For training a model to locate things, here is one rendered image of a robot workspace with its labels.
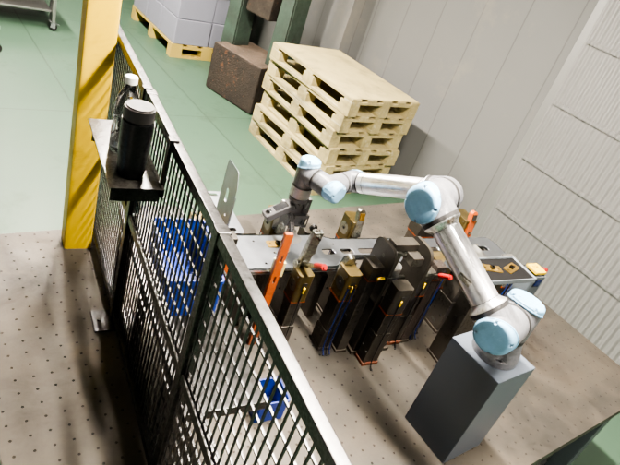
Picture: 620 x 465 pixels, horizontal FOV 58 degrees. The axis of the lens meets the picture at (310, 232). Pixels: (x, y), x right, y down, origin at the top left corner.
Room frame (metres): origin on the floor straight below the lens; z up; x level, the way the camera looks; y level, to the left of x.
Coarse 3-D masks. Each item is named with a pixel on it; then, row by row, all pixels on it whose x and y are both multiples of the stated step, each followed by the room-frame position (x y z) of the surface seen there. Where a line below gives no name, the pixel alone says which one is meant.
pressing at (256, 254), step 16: (240, 240) 1.71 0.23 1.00; (256, 240) 1.75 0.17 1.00; (272, 240) 1.78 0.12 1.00; (304, 240) 1.86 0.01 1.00; (336, 240) 1.95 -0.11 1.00; (352, 240) 2.00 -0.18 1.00; (368, 240) 2.04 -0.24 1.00; (432, 240) 2.24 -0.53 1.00; (480, 240) 2.42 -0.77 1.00; (256, 256) 1.65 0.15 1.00; (272, 256) 1.68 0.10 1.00; (288, 256) 1.71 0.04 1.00; (320, 256) 1.79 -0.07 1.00; (336, 256) 1.83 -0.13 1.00; (496, 256) 2.31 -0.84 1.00; (256, 272) 1.56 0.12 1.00; (288, 272) 1.63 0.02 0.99
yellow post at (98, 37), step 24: (96, 0) 1.69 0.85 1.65; (120, 0) 1.73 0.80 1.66; (96, 24) 1.69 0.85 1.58; (96, 48) 1.70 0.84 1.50; (96, 72) 1.70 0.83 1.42; (96, 96) 1.71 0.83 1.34; (72, 120) 1.74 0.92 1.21; (72, 144) 1.70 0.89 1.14; (72, 168) 1.68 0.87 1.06; (96, 168) 1.72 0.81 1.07; (72, 192) 1.68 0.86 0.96; (96, 192) 1.73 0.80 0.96; (72, 216) 1.69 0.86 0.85; (72, 240) 1.69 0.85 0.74
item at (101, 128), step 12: (96, 120) 1.37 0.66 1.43; (108, 120) 1.40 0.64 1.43; (96, 132) 1.31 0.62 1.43; (108, 132) 1.33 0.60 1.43; (96, 144) 1.25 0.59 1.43; (108, 144) 1.27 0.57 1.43; (168, 144) 1.18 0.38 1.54; (108, 156) 1.21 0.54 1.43; (168, 156) 1.17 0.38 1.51; (108, 168) 1.16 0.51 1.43; (108, 180) 1.11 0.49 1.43; (120, 180) 1.13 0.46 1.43; (132, 180) 1.14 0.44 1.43; (144, 180) 1.16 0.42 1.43; (156, 180) 1.18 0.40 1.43; (120, 192) 1.12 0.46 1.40; (132, 192) 1.14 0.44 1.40; (144, 192) 1.15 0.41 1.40; (156, 192) 1.17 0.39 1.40
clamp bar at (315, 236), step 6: (312, 228) 1.61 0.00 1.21; (312, 234) 1.59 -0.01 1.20; (318, 234) 1.59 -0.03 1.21; (312, 240) 1.58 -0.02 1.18; (318, 240) 1.57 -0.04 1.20; (306, 246) 1.59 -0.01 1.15; (312, 246) 1.59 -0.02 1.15; (306, 252) 1.59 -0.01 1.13; (312, 252) 1.60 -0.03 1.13; (300, 258) 1.60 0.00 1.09; (306, 258) 1.60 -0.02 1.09; (300, 264) 1.60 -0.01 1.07
